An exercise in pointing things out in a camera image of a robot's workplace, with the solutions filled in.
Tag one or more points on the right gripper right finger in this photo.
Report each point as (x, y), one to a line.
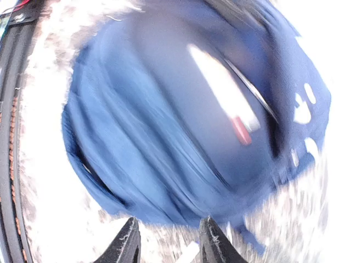
(214, 246)

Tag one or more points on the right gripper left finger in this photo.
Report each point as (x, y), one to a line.
(125, 247)

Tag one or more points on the navy blue student backpack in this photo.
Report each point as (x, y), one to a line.
(146, 135)

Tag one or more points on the red-capped white marker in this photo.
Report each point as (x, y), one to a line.
(228, 94)

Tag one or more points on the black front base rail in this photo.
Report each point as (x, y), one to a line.
(17, 26)

